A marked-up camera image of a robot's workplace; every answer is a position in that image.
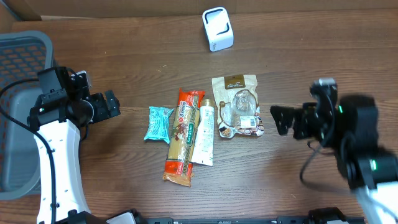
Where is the white barcode scanner box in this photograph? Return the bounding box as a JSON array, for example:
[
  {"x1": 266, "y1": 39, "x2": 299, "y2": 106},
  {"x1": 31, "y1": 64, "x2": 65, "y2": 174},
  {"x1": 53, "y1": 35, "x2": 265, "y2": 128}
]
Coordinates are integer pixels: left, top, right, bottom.
[{"x1": 202, "y1": 7, "x2": 234, "y2": 52}]

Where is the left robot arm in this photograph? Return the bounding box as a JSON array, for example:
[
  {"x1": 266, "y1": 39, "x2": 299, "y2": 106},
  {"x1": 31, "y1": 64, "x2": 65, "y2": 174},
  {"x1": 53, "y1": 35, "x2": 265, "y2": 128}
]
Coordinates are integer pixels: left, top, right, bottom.
[{"x1": 28, "y1": 67, "x2": 121, "y2": 223}]

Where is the teal wet wipes packet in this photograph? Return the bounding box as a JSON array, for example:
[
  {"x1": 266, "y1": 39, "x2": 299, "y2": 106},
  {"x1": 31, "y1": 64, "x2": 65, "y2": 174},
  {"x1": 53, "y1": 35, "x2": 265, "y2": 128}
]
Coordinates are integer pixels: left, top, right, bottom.
[{"x1": 144, "y1": 106, "x2": 174, "y2": 144}]

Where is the white tube with gold cap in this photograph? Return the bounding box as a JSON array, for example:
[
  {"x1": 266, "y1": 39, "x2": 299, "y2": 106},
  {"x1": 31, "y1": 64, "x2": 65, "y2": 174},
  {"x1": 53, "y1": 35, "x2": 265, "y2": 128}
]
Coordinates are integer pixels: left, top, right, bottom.
[{"x1": 192, "y1": 99, "x2": 215, "y2": 166}]

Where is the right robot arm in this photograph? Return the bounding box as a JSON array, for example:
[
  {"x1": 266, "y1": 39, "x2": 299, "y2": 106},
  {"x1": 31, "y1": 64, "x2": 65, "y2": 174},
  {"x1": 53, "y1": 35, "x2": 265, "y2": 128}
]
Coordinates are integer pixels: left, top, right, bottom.
[{"x1": 270, "y1": 82, "x2": 397, "y2": 223}]

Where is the dark grey plastic basket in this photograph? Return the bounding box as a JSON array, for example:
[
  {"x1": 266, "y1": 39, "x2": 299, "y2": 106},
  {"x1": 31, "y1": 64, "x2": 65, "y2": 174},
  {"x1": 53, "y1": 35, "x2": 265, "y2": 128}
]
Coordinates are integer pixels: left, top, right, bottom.
[{"x1": 0, "y1": 30, "x2": 55, "y2": 201}]

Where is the beige brown snack pouch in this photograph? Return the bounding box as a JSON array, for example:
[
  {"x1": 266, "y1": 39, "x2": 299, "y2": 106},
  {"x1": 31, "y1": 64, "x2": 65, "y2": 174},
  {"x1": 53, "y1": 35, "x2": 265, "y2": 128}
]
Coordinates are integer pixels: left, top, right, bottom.
[{"x1": 211, "y1": 74, "x2": 264, "y2": 139}]

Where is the orange spaghetti packet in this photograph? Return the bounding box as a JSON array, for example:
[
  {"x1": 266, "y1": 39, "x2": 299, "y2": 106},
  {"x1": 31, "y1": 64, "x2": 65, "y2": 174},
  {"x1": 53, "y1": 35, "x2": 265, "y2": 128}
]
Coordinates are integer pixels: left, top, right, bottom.
[{"x1": 162, "y1": 90, "x2": 205, "y2": 187}]

